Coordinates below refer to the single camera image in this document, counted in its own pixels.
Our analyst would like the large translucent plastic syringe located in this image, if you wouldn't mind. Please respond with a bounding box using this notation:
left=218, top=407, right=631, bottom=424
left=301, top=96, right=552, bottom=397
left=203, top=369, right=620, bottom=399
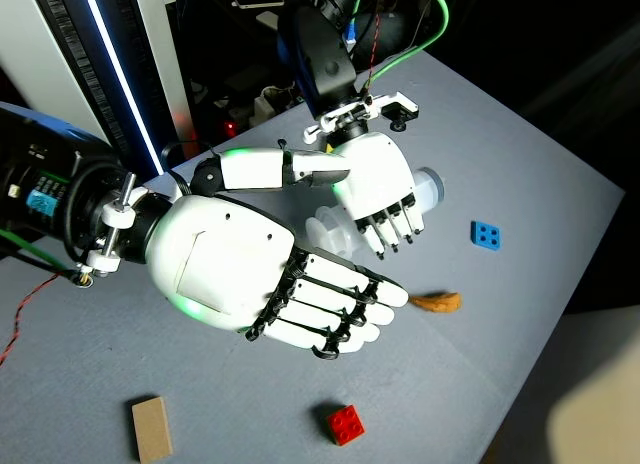
left=304, top=166, right=446, bottom=260

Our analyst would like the blue four-hole toy block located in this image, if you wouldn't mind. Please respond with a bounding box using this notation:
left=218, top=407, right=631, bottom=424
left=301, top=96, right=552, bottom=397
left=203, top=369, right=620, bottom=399
left=469, top=220, right=504, bottom=252

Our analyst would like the red and black twisted cable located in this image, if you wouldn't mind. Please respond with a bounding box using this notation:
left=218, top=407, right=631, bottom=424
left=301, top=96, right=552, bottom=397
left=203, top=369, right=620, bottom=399
left=360, top=0, right=381, bottom=103
left=0, top=271, right=64, bottom=368

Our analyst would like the grey table cloth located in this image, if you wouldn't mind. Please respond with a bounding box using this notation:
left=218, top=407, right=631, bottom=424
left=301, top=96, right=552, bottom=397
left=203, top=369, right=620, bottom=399
left=0, top=48, right=626, bottom=464

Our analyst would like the green cable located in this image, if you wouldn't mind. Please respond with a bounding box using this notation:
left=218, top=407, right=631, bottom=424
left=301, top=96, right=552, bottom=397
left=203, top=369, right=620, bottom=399
left=0, top=227, right=69, bottom=275
left=368, top=0, right=450, bottom=88

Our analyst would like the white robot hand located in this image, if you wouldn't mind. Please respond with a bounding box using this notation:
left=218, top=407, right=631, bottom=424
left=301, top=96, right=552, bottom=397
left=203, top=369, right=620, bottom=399
left=143, top=146, right=411, bottom=361
left=329, top=130, right=427, bottom=261

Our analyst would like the red and green toy brick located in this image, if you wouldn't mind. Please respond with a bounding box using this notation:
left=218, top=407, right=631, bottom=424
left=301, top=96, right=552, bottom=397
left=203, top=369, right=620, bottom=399
left=327, top=404, right=366, bottom=446

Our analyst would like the white robot body column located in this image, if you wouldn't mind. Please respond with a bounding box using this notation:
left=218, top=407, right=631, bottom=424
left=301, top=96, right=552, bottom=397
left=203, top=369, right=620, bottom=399
left=0, top=0, right=196, bottom=178

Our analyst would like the tan wooden block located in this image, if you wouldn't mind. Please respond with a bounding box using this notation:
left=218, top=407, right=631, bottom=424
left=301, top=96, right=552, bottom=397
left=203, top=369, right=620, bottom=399
left=131, top=395, right=175, bottom=464

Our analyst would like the brown toy croissant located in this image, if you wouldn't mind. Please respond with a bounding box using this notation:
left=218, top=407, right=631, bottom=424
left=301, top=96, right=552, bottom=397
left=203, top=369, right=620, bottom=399
left=408, top=291, right=464, bottom=315

